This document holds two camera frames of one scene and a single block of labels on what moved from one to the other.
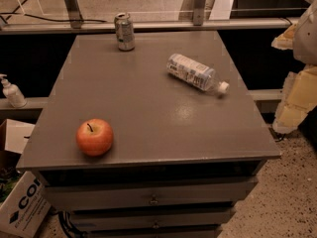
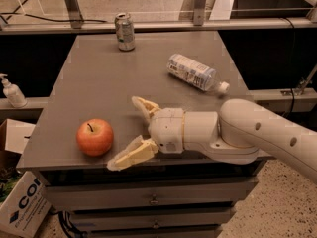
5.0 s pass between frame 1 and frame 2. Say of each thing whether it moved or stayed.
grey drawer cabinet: stayed
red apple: stayed
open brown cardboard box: stayed
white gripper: moved
